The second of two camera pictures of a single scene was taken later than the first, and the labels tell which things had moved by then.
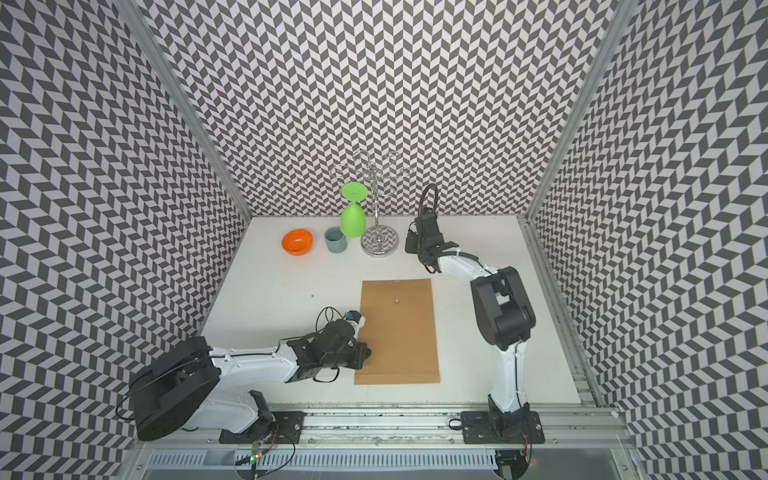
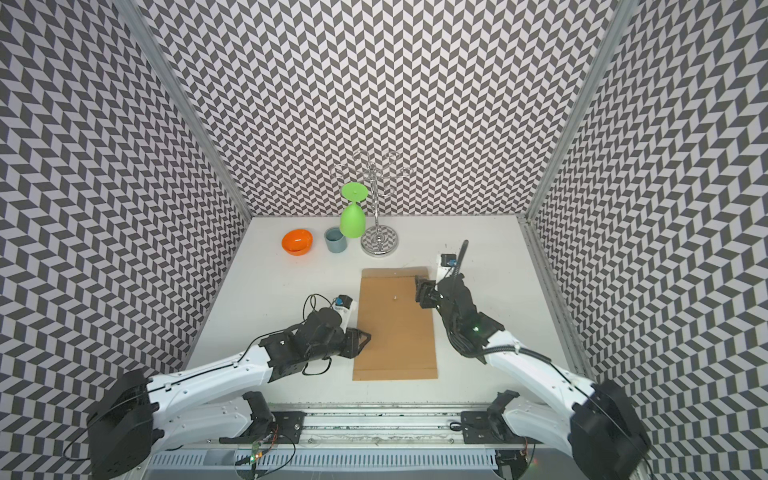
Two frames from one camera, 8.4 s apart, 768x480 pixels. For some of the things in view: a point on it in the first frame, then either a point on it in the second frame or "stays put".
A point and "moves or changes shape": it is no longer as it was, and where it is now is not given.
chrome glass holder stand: [377, 241] stays put
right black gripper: [410, 248] -> [424, 291]
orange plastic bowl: [297, 242] stays put
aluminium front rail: [565, 427] stays put
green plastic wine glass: [353, 219] stays put
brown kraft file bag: [399, 331] moves or changes shape
